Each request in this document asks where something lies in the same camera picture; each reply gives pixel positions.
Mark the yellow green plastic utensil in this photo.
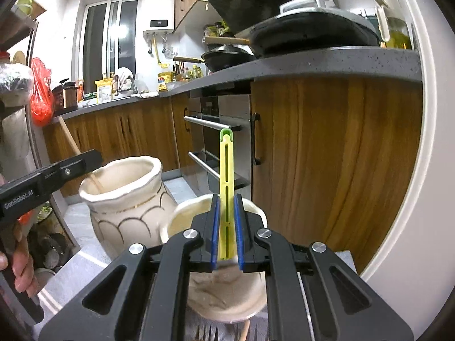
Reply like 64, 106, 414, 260
218, 128, 237, 261

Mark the yellow oil bottle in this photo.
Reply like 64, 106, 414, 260
157, 71, 174, 92

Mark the cream ceramic utensil holder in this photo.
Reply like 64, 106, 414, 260
79, 155, 267, 323

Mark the stainless built-in oven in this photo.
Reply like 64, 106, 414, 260
183, 94, 252, 199

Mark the large black lidded pan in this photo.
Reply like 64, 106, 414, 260
203, 8, 379, 58

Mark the white water heater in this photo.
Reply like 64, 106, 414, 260
142, 0, 175, 34

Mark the oil dispenser bottle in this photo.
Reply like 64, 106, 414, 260
374, 0, 413, 49

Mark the black wok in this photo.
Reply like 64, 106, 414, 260
173, 45, 256, 72

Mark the red plastic bag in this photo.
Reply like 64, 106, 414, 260
30, 57, 53, 127

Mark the grey striped table cloth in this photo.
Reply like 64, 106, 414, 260
184, 305, 268, 340

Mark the person left hand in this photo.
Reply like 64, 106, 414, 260
1, 223, 39, 298

